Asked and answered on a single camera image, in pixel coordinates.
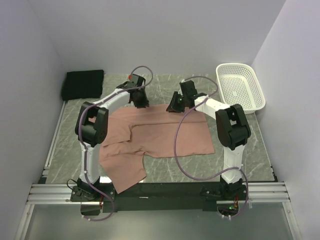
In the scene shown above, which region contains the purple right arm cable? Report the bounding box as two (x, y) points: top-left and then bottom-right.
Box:
(174, 74), (250, 220)

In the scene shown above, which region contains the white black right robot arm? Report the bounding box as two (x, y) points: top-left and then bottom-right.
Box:
(166, 77), (251, 200)

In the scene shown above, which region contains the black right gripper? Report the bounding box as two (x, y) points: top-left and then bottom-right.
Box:
(166, 91), (188, 114)

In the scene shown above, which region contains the pink graphic t-shirt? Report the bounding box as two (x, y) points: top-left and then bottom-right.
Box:
(99, 104), (215, 193)

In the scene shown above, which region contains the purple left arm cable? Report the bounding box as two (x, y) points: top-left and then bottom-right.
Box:
(78, 65), (155, 223)

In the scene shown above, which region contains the aluminium extrusion rail frame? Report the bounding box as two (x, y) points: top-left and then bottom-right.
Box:
(17, 100), (301, 240)

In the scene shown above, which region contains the white perforated plastic basket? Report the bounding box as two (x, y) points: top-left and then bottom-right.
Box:
(215, 63), (266, 114)

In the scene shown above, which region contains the folded black t-shirt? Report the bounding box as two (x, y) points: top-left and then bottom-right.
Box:
(61, 69), (105, 101)

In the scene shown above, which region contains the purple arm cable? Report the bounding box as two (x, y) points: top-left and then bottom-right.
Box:
(78, 65), (155, 223)
(174, 74), (250, 220)

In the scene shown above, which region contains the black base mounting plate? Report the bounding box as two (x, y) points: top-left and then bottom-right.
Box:
(70, 180), (248, 216)

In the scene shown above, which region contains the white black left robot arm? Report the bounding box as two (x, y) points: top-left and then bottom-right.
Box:
(75, 73), (149, 201)

